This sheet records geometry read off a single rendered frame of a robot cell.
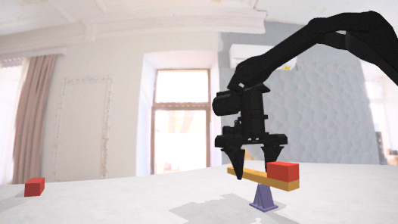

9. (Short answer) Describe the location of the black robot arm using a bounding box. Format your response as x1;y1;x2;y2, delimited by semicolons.
212;11;398;117

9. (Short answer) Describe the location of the red block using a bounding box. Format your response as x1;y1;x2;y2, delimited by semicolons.
24;177;45;197

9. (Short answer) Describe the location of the orange bar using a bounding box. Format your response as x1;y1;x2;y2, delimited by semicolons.
242;161;300;191

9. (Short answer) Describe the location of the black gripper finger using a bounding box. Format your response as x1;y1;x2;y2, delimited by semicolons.
261;146;284;170
220;148;245;180

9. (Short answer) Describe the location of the purple wedge stand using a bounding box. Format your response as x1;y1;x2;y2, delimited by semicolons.
249;184;278;213

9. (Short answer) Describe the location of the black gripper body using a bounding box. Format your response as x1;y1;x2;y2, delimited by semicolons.
214;110;288;150

